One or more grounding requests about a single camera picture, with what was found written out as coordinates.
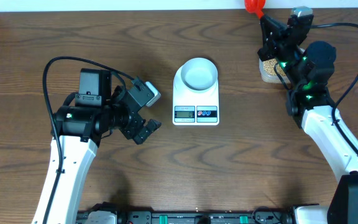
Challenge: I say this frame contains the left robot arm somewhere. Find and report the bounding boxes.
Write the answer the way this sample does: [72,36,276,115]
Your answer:
[32,68,161,223]

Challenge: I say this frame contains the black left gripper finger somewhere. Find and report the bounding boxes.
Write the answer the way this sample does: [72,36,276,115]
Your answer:
[132,126,151,145]
[145,119,162,134]

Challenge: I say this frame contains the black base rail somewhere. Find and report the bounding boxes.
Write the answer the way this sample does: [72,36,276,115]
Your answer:
[76,201,332,224]

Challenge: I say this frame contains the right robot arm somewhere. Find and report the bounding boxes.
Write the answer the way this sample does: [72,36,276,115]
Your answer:
[258,8,358,223]

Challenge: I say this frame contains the clear plastic container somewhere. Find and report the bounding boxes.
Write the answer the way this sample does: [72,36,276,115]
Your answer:
[257,46,304,84]

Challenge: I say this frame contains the soybeans in container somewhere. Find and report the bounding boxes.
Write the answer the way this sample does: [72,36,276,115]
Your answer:
[262,58,286,77]

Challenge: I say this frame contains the red measuring scoop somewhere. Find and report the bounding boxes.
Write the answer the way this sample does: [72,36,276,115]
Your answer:
[244,0,265,19]

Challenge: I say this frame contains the black right camera cable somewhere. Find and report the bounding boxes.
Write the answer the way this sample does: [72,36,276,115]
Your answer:
[309,22,358,175]

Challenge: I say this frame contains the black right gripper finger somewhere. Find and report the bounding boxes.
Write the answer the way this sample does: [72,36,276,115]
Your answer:
[260,15,288,46]
[257,40,275,62]

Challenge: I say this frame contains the white digital kitchen scale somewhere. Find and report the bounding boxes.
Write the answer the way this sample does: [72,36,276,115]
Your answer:
[172,64,220,126]

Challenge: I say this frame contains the light blue bowl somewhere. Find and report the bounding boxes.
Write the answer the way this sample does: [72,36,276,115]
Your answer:
[180,57,218,91]

